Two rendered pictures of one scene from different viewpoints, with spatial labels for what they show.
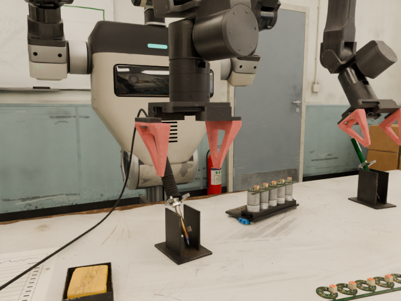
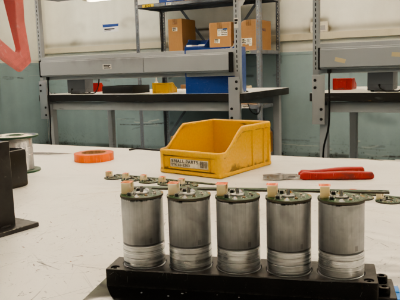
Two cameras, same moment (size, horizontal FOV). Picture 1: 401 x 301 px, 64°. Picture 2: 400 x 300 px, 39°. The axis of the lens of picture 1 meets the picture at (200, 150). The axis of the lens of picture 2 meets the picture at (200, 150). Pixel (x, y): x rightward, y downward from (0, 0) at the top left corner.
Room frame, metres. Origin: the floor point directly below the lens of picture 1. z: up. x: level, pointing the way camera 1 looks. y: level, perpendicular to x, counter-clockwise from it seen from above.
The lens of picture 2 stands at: (0.84, 0.09, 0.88)
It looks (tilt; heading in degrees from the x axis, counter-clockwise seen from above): 8 degrees down; 234
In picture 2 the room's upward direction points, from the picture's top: 2 degrees counter-clockwise
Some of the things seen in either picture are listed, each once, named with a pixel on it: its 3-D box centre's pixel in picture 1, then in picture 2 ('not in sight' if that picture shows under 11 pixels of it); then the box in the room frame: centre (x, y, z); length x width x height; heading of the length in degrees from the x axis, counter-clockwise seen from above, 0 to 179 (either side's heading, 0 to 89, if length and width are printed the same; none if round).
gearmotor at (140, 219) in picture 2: (286, 192); (143, 234); (0.68, -0.19, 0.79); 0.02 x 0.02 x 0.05
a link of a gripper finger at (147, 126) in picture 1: (168, 141); not in sight; (0.44, 0.04, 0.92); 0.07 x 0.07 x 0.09; 34
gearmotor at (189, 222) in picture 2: (278, 194); (190, 236); (0.66, -0.17, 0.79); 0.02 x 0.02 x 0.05
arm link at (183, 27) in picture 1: (191, 43); not in sight; (0.45, 0.01, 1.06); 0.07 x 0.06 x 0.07; 42
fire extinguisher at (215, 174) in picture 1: (214, 171); not in sight; (3.33, -0.15, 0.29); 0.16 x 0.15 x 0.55; 115
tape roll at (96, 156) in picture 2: not in sight; (93, 156); (0.47, -0.69, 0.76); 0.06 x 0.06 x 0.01
